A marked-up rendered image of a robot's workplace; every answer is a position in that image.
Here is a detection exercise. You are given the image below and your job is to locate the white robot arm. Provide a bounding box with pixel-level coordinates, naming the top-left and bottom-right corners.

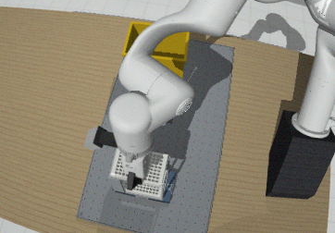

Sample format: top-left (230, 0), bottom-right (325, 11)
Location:
top-left (83, 0), bottom-right (335, 163)

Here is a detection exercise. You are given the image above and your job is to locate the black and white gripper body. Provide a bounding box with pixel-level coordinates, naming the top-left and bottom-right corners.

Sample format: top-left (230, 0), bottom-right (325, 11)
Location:
top-left (121, 148), bottom-right (153, 178)

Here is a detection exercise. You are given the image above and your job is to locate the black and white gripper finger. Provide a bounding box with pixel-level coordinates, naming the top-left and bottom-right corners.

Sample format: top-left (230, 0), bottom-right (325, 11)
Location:
top-left (127, 172), bottom-right (142, 190)

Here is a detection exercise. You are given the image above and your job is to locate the yellow open-top bin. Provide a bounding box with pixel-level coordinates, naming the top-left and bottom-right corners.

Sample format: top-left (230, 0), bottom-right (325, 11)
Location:
top-left (122, 21), bottom-right (190, 77)

